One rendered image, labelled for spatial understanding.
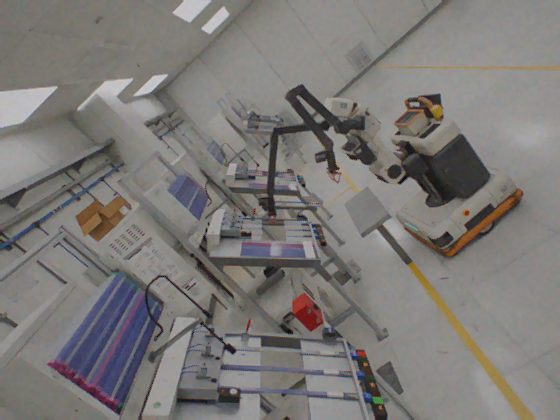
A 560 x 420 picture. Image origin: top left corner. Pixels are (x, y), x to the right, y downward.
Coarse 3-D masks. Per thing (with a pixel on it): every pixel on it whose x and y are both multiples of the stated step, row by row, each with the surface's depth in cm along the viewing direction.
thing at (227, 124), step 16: (224, 112) 710; (224, 128) 709; (240, 128) 707; (256, 128) 738; (240, 144) 721; (288, 144) 720; (240, 160) 732; (256, 160) 748; (288, 160) 801; (304, 160) 733
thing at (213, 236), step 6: (216, 210) 302; (222, 210) 302; (216, 216) 290; (222, 216) 291; (216, 222) 279; (210, 228) 269; (216, 228) 269; (210, 234) 260; (216, 234) 260; (210, 240) 261; (216, 240) 261; (210, 246) 263
